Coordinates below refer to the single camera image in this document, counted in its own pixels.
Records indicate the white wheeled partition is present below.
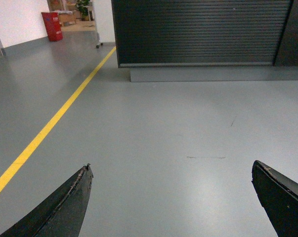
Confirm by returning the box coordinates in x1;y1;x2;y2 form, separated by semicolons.
91;0;116;48

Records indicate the green potted plant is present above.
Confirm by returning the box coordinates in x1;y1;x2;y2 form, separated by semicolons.
76;0;90;21

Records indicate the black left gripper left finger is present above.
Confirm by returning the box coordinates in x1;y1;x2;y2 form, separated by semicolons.
0;164;93;237

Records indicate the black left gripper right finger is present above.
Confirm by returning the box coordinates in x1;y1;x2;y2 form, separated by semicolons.
252;160;298;237

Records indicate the cardboard boxes pile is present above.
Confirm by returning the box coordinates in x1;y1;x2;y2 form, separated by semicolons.
47;0;81;26

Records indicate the black checkout counter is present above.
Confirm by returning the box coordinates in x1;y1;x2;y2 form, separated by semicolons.
112;0;298;82

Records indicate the red box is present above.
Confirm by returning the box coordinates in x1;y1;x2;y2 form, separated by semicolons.
41;12;63;41

